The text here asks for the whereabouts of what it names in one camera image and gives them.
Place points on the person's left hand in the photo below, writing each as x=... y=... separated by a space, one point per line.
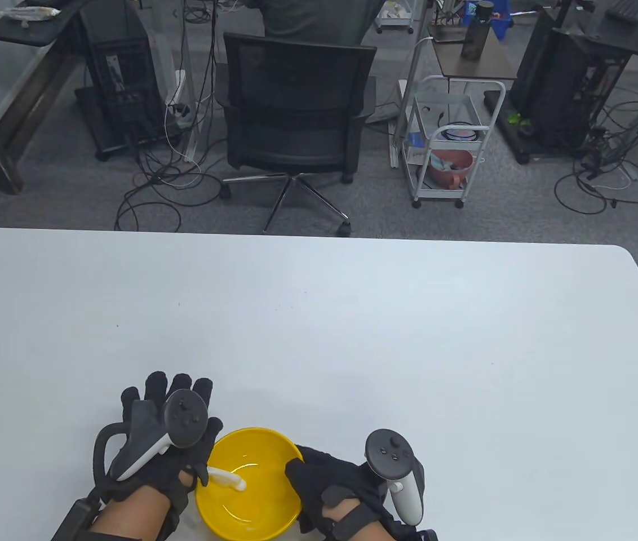
x=161 y=473

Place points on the person's left forearm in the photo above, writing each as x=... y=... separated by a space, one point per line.
x=127 y=518

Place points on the white power strip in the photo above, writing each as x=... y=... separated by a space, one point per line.
x=179 y=93

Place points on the black mesh office chair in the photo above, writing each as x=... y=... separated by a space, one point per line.
x=296 y=84

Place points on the black wrist-mounted box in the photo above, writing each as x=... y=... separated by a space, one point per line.
x=74 y=518

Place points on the white packet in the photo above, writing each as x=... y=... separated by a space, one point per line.
x=29 y=13

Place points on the black desk with packet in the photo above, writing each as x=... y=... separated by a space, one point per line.
x=43 y=28

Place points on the person's right hand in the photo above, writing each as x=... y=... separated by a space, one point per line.
x=324 y=473

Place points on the pink bucket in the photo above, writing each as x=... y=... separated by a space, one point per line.
x=448 y=172

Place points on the person's right forearm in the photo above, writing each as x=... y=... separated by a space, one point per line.
x=372 y=532

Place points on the blue bin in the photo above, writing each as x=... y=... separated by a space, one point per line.
x=502 y=22

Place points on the black computer tower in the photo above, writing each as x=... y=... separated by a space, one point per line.
x=567 y=79
x=122 y=73

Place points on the black keyboard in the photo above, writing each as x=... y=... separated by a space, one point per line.
x=632 y=8

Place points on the small brown side table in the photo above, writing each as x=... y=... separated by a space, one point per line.
x=493 y=65

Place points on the black desk with keyboard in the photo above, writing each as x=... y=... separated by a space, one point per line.
x=634 y=36

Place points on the small green item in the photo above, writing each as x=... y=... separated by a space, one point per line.
x=517 y=119

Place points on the yellow bowl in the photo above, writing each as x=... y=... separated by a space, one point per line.
x=251 y=510

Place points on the white round device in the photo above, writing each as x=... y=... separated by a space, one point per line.
x=460 y=134

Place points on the grey hand controller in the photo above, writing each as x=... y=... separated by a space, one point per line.
x=184 y=417
x=389 y=451

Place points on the dark water bottle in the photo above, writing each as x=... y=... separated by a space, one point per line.
x=475 y=34

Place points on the white rolling cart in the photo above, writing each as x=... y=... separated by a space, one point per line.
x=482 y=141

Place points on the clear foam dish soap pump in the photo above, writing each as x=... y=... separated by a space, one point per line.
x=229 y=479

